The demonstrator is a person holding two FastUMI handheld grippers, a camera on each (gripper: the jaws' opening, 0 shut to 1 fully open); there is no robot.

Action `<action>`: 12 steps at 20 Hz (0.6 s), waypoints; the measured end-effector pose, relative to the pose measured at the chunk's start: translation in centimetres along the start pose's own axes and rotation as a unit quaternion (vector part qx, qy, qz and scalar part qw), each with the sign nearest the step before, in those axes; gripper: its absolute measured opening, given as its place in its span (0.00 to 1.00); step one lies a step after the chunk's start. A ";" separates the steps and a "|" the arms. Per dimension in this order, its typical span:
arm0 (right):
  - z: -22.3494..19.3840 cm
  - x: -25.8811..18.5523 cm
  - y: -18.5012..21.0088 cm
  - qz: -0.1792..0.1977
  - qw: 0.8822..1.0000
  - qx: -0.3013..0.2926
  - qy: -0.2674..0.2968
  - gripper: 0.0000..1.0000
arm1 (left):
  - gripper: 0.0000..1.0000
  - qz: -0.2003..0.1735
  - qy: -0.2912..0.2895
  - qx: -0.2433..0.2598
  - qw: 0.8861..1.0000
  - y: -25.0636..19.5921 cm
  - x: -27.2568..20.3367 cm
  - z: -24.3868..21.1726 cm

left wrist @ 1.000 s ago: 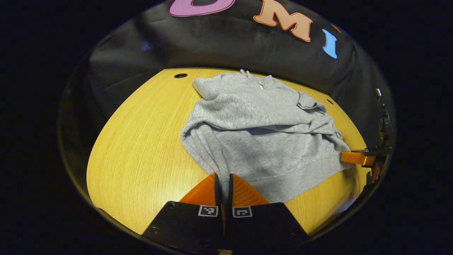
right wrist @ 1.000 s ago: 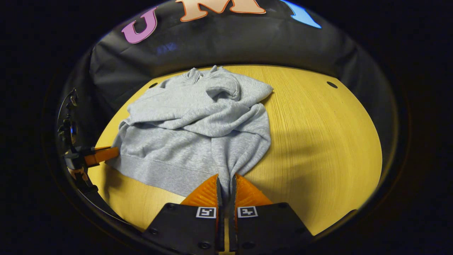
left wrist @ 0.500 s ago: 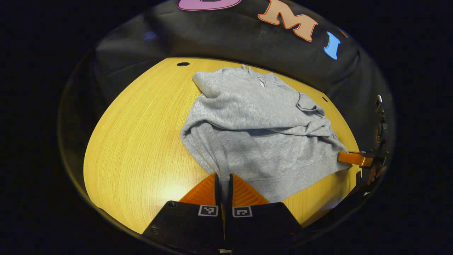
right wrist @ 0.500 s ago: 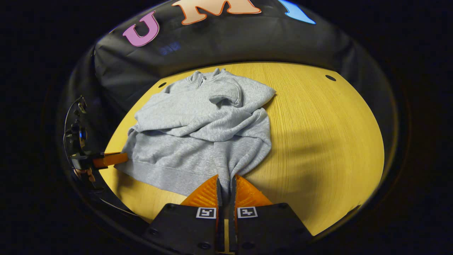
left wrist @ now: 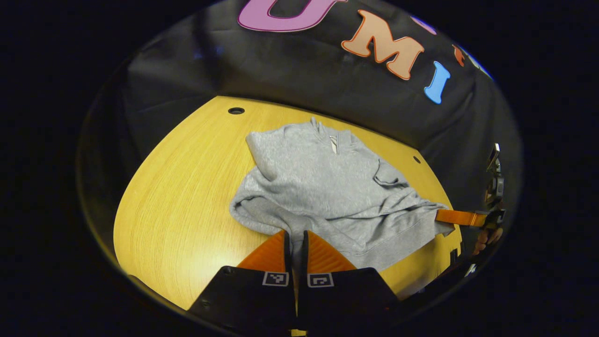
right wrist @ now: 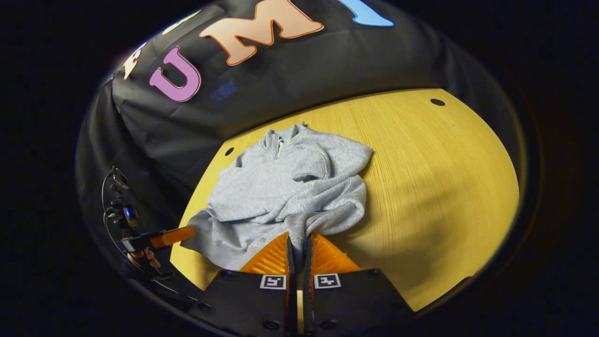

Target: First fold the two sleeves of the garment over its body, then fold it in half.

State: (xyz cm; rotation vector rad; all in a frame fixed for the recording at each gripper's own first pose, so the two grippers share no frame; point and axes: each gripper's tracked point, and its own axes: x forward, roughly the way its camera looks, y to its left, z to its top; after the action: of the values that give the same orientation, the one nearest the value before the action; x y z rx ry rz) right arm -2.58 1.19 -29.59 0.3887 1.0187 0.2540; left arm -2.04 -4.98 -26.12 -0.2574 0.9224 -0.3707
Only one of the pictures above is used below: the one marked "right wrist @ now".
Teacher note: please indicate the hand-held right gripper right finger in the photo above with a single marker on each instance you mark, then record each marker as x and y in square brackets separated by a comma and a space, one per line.
[308, 267]

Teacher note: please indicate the grey sweatshirt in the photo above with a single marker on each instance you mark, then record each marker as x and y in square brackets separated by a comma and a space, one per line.
[281, 187]

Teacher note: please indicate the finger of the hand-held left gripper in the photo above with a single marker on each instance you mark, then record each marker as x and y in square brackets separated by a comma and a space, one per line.
[173, 236]

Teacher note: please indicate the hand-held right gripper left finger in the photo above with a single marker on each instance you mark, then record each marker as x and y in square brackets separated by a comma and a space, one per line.
[290, 262]

